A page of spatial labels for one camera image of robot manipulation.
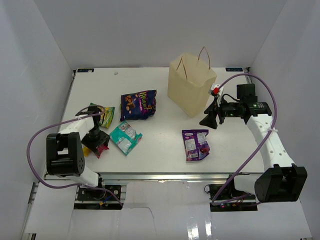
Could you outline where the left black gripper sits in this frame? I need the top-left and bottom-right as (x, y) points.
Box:
(81, 126), (110, 156)

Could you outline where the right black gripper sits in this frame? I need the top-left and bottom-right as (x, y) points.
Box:
(199, 96), (243, 130)

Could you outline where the green yellow candy bag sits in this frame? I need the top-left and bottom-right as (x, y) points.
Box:
(88, 103), (115, 129)

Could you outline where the teal white snack bag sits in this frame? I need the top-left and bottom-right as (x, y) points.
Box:
(109, 121), (143, 156)

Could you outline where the purple candy pouch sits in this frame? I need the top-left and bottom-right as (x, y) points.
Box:
(181, 129), (211, 162)

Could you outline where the dark purple snack bag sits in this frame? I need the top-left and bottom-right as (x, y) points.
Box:
(120, 90), (157, 122)

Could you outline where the red snack packet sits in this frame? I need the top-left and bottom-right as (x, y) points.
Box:
(95, 144), (109, 159)

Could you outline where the yellow snack packet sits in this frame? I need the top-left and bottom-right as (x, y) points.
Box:
(83, 146), (91, 157)

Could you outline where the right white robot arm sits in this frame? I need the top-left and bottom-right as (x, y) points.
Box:
(200, 83), (308, 203)

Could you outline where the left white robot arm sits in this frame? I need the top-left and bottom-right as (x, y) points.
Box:
(46, 105), (110, 200)

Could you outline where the beige paper bag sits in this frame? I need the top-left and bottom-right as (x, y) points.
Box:
(167, 52), (217, 118)

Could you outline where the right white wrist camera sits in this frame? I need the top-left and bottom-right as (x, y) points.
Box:
(209, 83), (224, 107)

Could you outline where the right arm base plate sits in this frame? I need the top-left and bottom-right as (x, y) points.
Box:
(203, 184), (258, 213)

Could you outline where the aluminium table rail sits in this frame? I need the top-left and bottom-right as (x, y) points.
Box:
(43, 172), (266, 181)

